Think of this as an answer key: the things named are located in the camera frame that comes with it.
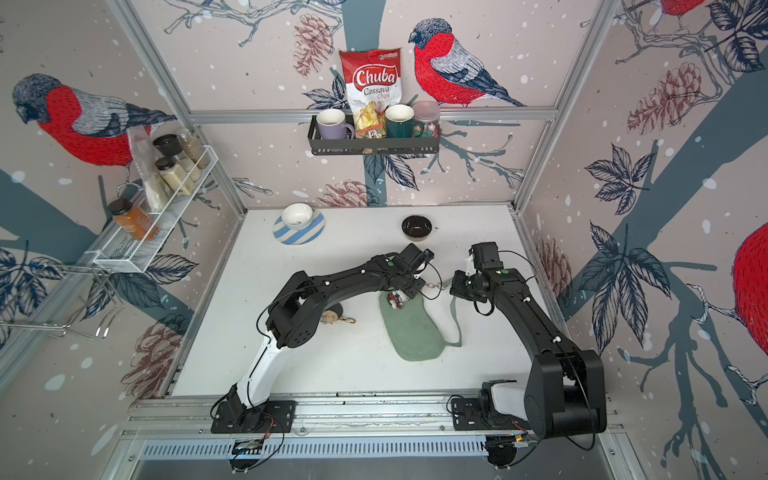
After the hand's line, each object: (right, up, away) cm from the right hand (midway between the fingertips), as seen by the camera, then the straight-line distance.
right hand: (454, 283), depth 87 cm
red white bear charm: (-17, -6, +3) cm, 18 cm away
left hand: (-9, 0, +7) cm, 12 cm away
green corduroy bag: (-12, -15, -1) cm, 19 cm away
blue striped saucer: (-57, +14, +25) cm, 64 cm away
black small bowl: (-9, +17, +24) cm, 31 cm away
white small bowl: (-56, +22, +28) cm, 66 cm away
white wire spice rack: (-82, +12, -16) cm, 84 cm away
